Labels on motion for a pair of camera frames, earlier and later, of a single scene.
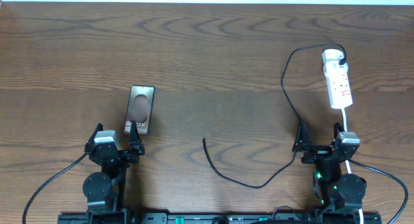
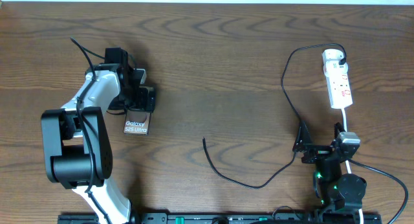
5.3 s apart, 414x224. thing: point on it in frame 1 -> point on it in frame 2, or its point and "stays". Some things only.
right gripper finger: (303, 139) stays
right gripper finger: (337, 128) stays
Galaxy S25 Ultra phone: (140, 109) stays
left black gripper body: (117, 153) -> (146, 98)
